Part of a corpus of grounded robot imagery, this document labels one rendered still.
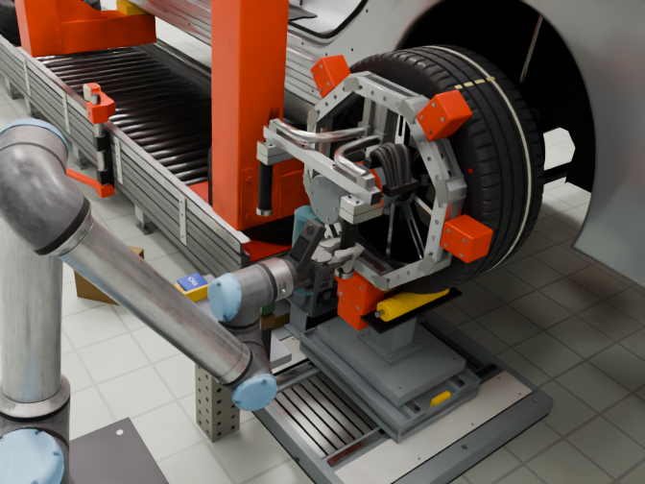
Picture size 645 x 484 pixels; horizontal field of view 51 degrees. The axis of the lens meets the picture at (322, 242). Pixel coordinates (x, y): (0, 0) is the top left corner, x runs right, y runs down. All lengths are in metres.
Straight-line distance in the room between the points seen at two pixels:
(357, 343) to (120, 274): 1.21
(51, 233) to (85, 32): 2.82
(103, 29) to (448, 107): 2.63
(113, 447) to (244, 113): 0.97
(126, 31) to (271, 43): 2.04
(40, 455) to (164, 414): 0.93
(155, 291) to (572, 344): 1.98
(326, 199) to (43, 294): 0.72
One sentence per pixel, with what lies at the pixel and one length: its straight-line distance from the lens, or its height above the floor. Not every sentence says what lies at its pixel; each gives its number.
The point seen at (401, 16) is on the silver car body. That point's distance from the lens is 2.17.
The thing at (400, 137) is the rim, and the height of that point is 0.97.
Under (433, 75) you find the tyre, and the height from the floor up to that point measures 1.16.
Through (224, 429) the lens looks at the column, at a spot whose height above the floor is 0.03.
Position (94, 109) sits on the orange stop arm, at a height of 0.50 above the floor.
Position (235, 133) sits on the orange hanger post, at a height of 0.85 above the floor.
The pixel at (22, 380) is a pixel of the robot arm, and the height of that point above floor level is 0.70.
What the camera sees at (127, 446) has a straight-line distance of 1.83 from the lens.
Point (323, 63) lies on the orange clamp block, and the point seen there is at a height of 1.11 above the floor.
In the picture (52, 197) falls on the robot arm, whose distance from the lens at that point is 1.10.
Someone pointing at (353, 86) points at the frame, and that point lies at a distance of 1.75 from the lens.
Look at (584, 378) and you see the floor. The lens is 2.70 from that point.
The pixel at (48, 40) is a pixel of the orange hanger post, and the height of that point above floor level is 0.60.
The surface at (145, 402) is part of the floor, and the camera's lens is 2.34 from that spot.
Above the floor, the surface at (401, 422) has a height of 0.15.
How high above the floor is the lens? 1.66
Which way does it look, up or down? 32 degrees down
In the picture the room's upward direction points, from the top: 5 degrees clockwise
